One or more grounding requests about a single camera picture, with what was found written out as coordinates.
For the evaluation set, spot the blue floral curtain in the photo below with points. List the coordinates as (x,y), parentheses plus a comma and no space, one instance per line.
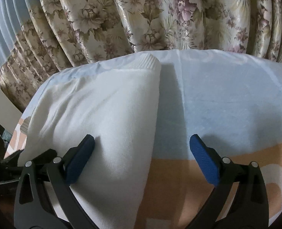
(39,38)

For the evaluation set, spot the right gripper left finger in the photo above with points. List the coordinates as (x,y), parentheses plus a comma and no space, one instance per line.
(33,207)

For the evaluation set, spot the white leaning board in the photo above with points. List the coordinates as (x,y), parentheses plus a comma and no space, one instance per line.
(9,114)

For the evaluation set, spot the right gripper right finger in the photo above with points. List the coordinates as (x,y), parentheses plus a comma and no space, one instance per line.
(239,198)

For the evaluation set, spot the white knit sweater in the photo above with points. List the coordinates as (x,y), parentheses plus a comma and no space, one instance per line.
(117,106)

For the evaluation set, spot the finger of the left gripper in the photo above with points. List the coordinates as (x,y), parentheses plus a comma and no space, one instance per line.
(10,172)

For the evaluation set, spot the orange white lettered blanket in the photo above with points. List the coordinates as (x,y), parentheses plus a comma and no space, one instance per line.
(232,101)

